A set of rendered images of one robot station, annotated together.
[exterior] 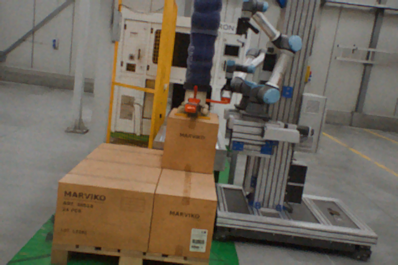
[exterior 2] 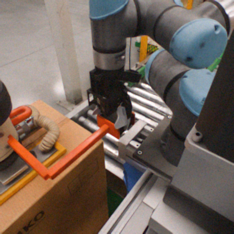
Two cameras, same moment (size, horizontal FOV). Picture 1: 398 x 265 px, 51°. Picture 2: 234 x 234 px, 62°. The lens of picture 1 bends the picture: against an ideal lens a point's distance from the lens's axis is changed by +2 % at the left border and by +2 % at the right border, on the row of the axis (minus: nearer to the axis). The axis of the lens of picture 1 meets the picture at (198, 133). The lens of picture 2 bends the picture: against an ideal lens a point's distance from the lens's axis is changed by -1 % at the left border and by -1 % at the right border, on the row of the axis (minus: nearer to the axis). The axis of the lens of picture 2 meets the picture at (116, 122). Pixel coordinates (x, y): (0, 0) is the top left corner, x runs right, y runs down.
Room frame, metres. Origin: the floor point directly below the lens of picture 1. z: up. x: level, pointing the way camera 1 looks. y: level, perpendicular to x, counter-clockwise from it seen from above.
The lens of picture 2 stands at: (3.33, -0.48, 1.51)
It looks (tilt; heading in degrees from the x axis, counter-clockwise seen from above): 45 degrees down; 39
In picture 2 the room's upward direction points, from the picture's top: straight up
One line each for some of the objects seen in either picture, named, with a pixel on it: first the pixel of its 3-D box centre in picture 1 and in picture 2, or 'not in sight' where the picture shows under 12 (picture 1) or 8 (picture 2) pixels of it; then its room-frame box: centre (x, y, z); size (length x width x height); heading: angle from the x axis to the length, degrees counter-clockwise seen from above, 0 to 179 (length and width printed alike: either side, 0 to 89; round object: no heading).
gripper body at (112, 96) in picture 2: (227, 84); (108, 86); (3.64, -0.20, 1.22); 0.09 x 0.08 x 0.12; 0
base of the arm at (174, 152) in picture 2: (247, 101); (188, 137); (3.74, -0.41, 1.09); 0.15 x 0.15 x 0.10
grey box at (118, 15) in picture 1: (117, 26); not in sight; (4.46, 1.00, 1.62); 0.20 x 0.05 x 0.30; 2
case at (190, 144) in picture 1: (191, 139); (20, 192); (3.36, 0.05, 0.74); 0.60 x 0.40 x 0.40; 0
